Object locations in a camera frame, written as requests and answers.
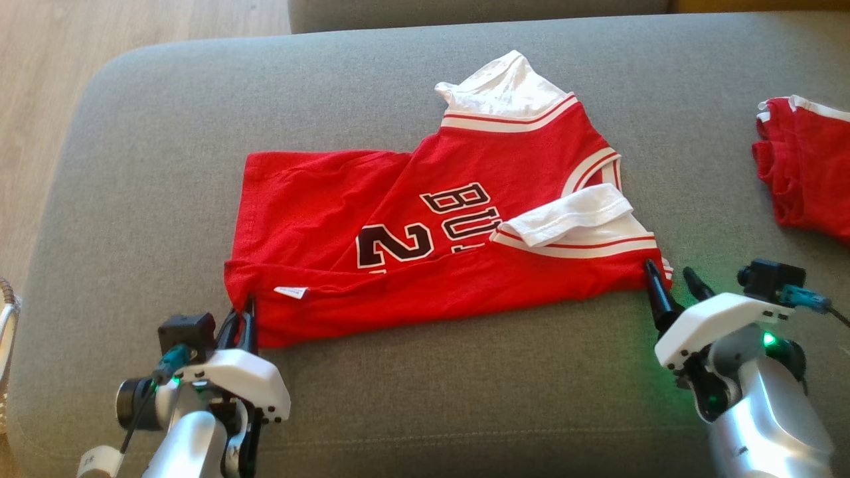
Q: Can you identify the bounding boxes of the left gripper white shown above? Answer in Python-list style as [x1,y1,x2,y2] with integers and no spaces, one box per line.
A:
[174,295,292,426]

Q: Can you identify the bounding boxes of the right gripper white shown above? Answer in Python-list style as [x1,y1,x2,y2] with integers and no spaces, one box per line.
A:
[645,259,795,372]

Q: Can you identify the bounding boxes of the red Bulls basketball jersey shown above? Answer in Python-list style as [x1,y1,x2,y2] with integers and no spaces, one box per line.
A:
[223,50,674,350]

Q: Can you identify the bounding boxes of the red shorts with white trim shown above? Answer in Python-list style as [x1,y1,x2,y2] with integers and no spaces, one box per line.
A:
[751,94,850,247]

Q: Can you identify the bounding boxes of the wide grey sofa chaise cushion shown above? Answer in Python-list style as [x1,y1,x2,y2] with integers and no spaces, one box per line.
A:
[5,11,850,478]

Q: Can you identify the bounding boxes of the woven laundry basket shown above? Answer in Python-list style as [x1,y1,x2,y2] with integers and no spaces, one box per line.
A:
[0,277,23,434]

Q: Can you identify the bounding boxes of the grey sofa back cushion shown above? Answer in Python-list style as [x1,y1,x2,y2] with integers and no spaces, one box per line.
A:
[287,0,673,35]

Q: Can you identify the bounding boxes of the left camera cable teal plug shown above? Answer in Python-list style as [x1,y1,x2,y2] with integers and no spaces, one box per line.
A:
[118,344,195,456]

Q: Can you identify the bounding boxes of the camera cable teal plug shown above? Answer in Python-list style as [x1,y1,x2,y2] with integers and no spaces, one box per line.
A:
[118,344,195,456]
[780,283,850,330]

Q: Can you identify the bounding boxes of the right camera cable teal plug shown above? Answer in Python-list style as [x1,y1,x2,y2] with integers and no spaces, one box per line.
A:
[780,283,850,330]

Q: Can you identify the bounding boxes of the white cable label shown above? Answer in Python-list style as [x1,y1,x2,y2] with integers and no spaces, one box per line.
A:
[76,445,125,478]

